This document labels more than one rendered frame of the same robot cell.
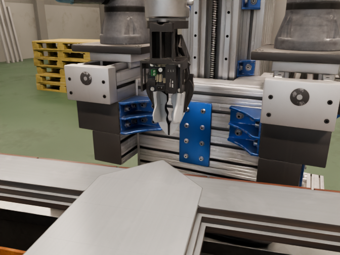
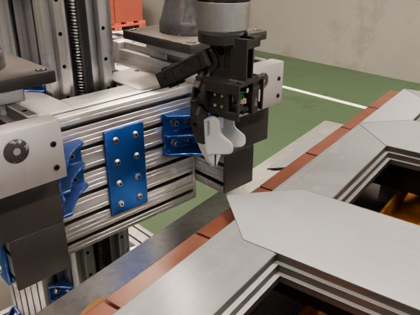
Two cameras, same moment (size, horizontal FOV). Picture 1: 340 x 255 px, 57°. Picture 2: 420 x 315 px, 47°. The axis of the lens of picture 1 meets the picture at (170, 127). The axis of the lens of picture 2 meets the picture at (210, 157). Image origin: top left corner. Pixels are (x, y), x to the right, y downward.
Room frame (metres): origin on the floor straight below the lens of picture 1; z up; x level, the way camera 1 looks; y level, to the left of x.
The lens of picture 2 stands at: (0.31, 0.65, 1.22)
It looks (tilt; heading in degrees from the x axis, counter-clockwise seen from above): 24 degrees down; 292
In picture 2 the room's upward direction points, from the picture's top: straight up
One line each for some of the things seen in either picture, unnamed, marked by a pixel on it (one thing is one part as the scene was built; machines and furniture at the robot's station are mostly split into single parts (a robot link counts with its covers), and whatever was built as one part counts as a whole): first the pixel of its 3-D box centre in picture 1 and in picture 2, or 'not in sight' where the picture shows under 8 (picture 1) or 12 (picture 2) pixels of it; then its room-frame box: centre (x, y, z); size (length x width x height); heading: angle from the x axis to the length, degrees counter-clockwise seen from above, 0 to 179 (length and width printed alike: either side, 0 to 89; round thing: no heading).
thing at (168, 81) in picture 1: (166, 57); (226, 74); (0.55, 0.01, 1.04); 0.09 x 0.08 x 0.12; 168
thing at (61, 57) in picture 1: (76, 65); not in sight; (5.29, 1.58, 0.40); 1.17 x 0.77 x 0.80; 67
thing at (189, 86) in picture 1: (180, 89); not in sight; (0.57, -0.02, 0.98); 0.05 x 0.02 x 0.09; 78
